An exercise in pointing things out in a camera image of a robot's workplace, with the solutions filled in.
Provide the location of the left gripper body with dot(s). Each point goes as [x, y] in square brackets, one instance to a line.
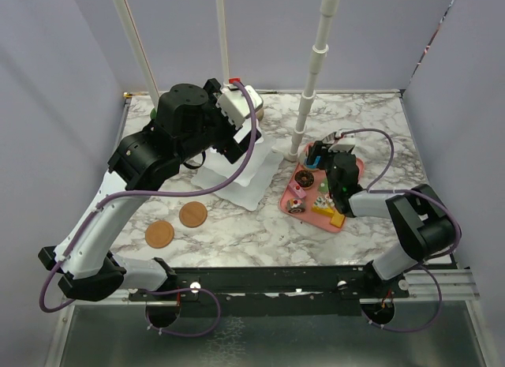
[222, 129]

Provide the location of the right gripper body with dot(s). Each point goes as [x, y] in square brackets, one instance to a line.
[327, 160]

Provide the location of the chocolate donut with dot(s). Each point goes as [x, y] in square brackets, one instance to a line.
[304, 178]

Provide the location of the pink serving tray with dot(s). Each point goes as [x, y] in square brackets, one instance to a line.
[308, 217]

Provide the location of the white tiered serving stand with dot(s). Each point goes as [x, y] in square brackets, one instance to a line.
[249, 187]

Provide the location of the blue frosted donut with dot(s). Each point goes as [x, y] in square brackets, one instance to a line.
[312, 166]

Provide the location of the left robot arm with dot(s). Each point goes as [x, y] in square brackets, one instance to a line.
[189, 120]

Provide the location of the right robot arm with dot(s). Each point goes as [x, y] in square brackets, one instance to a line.
[423, 225]

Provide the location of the beige ceramic cup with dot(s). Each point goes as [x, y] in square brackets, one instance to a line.
[260, 113]

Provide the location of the sprinkled cake slice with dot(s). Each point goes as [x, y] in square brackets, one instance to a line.
[323, 205]

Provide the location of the pink cake slice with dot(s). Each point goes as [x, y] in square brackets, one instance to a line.
[296, 190]

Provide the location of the chocolate swiss roll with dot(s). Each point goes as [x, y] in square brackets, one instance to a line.
[295, 206]

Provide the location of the wooden coaster near stand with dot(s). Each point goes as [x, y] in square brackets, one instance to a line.
[193, 214]

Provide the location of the wooden coaster near edge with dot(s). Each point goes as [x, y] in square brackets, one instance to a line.
[159, 234]

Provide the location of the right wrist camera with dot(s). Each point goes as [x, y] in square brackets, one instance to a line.
[337, 147]

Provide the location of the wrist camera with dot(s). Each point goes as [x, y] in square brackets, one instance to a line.
[337, 147]
[233, 104]

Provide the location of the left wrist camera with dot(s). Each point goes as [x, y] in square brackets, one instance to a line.
[233, 104]

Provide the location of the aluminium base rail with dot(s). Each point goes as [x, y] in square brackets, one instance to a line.
[347, 284]

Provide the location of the white pvc frame middle pole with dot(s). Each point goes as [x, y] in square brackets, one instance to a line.
[223, 44]

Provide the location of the white pvc frame pole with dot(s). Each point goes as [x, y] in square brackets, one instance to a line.
[320, 48]
[130, 28]
[223, 44]

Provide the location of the white pvc frame right pole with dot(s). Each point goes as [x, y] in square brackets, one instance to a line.
[320, 48]

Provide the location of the white pvc frame left pole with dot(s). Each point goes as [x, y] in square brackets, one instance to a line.
[130, 28]

